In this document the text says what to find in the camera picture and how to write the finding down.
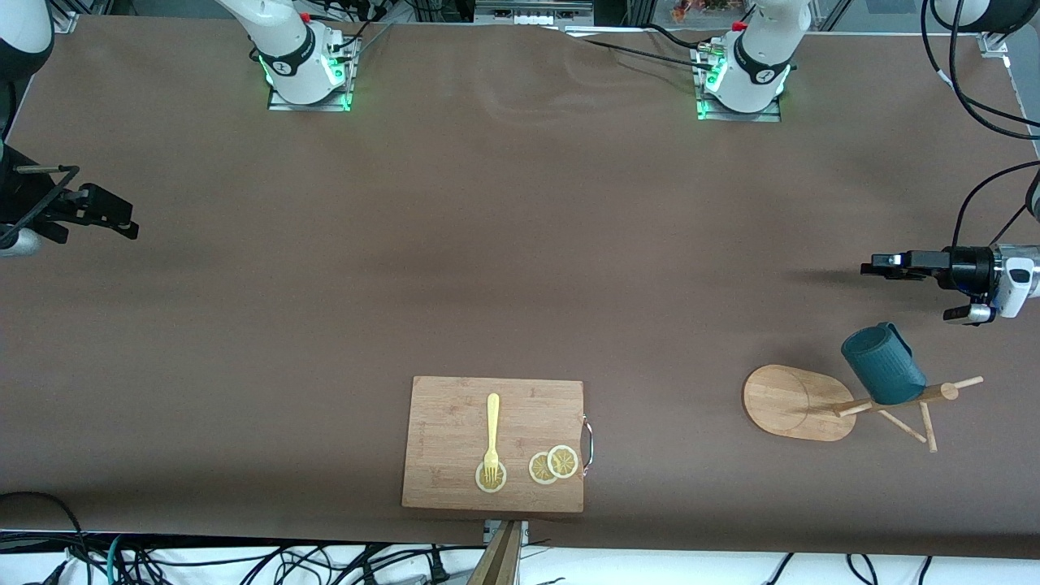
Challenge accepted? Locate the teal ribbed cup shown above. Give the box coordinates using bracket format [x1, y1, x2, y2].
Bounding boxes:
[841, 323, 929, 406]

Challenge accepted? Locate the wooden mug rack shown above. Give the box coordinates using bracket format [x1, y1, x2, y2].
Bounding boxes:
[742, 364, 985, 453]

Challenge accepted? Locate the bamboo cutting board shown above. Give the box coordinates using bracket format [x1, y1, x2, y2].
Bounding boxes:
[401, 375, 586, 514]

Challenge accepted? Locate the yellow plastic fork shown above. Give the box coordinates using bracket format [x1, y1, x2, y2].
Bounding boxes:
[483, 393, 501, 485]

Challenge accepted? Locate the white power strip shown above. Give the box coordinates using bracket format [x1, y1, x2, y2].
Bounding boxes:
[475, 0, 596, 27]

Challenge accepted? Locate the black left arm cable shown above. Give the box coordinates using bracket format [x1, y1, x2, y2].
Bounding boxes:
[921, 0, 1040, 253]

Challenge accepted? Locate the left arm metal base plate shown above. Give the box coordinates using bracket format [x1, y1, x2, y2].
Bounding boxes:
[695, 45, 785, 123]

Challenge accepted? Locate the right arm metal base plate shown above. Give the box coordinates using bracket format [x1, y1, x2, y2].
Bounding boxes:
[266, 37, 358, 113]

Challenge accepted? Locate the aluminium frame profile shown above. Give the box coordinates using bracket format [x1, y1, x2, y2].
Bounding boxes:
[979, 24, 1040, 58]

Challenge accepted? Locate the black looped floor cable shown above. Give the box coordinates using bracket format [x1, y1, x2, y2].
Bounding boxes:
[0, 491, 89, 585]

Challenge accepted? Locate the teal floor cable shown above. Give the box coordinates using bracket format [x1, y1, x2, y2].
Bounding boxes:
[104, 534, 132, 585]

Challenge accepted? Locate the black base power cable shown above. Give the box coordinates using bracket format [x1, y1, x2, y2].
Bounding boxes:
[561, 24, 720, 74]

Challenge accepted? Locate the metal post bracket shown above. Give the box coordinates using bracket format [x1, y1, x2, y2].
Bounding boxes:
[483, 520, 531, 547]

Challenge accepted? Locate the wooden post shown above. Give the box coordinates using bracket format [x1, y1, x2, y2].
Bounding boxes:
[467, 520, 522, 585]

